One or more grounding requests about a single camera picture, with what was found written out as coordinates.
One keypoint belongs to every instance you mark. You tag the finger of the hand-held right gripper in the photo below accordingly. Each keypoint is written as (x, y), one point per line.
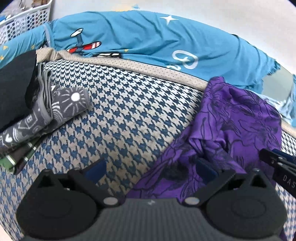
(282, 157)

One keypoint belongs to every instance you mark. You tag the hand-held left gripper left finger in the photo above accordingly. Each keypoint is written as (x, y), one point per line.
(96, 171)

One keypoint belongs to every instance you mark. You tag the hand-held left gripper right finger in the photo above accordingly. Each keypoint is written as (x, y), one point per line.
(205, 171)

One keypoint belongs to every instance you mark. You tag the purple floral garment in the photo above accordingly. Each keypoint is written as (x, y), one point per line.
(231, 120)

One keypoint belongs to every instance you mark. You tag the houndstooth patterned mattress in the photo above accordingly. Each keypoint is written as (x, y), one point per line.
(129, 111)

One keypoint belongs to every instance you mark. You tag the grey pillow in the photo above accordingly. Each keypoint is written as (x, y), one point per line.
(277, 83)

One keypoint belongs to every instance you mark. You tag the grey patterned folded garment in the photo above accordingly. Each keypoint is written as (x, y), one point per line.
(64, 102)

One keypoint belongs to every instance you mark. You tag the green striped folded garment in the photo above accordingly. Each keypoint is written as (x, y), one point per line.
(20, 157)

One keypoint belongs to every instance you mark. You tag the black folded garment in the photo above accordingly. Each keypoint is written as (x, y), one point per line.
(13, 88)

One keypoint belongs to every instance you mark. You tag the white perforated plastic basket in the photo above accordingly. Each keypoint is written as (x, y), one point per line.
(27, 18)

